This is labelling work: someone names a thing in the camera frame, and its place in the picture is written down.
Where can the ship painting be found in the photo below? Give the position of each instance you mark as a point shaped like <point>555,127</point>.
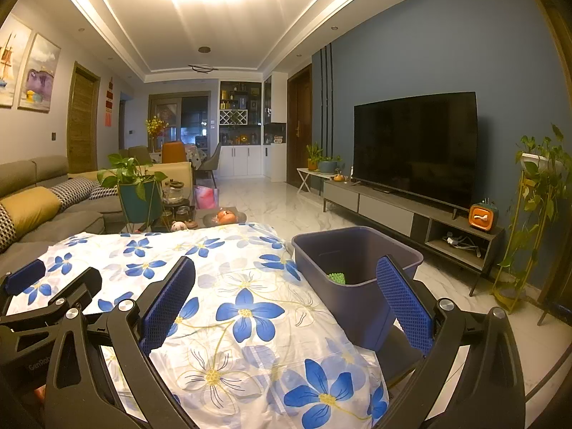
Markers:
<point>12,62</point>

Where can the yellow cushion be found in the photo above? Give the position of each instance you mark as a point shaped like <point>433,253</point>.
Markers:
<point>31,210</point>

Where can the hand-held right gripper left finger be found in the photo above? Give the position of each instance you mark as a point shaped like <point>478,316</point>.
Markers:
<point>167,308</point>

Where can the houndstooth cushion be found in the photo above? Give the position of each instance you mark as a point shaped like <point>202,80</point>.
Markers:
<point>6,228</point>

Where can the small orange pumpkin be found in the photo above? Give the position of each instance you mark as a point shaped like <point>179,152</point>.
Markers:
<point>340,177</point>

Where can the orange fruit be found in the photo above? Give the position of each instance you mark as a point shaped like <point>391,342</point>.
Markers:
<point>225,216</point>

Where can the dark coffee table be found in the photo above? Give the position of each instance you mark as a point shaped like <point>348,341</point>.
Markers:
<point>201,220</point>

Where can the light wooden door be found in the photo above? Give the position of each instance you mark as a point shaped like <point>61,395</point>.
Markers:
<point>83,120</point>

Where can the black ceiling lamp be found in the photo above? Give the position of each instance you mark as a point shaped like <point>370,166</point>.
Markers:
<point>203,68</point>

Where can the grey plastic bin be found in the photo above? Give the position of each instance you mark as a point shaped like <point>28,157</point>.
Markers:
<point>357,313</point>

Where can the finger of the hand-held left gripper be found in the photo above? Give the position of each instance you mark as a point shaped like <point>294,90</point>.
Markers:
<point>24,277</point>
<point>82,283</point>

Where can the black television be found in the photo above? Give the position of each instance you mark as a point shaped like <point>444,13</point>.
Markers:
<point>415,147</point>

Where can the grey tv cabinet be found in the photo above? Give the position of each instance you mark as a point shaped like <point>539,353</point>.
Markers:
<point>384,210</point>

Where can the white display cabinet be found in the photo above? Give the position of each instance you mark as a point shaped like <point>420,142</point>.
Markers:
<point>241,161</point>

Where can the green plastic piece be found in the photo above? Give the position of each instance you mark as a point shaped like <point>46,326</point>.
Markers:
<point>337,278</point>

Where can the small potted plant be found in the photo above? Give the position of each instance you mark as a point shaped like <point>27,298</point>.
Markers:
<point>313,154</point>

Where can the pink gift bag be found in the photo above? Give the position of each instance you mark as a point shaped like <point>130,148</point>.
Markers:
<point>205,197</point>

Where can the orange dining chair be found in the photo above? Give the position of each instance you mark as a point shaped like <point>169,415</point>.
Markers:
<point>173,152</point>

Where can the purple abstract painting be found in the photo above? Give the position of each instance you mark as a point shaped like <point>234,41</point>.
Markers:
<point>39,73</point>

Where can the vine in white pot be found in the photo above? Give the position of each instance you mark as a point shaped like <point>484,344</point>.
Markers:
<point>536,161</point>

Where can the grey patterned cushion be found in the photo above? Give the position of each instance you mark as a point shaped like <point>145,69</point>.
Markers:
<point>73,191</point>
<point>103,191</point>

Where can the grey dining chair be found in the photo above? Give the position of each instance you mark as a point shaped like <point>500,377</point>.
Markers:
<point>210,163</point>

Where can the pothos in teal planter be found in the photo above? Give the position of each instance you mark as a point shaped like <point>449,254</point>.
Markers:
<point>138,205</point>

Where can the teal round planter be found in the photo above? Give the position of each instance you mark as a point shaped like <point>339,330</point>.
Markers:
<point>330,166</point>

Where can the pig toy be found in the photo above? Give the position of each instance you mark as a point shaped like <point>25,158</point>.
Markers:
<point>178,226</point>

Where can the grey sofa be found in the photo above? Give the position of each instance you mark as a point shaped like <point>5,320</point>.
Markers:
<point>40,174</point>

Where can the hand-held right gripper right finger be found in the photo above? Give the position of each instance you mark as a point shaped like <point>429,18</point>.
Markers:
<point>404,306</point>

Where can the yellow flower bouquet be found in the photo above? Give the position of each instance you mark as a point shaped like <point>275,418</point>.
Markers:
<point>156,126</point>

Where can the white folding side table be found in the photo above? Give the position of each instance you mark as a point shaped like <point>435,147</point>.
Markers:
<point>308,176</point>

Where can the dark wooden door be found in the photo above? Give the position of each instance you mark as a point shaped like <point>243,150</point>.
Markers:
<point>300,129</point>

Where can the orange clock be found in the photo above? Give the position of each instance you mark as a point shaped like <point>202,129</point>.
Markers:
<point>481,216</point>

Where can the red hanging decoration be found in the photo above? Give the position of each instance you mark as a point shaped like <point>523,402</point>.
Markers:
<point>109,102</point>

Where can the glass teapot set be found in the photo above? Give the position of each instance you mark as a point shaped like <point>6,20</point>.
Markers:
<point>173,192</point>

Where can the blue floral white blanket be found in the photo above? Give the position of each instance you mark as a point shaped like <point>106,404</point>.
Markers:
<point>250,321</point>

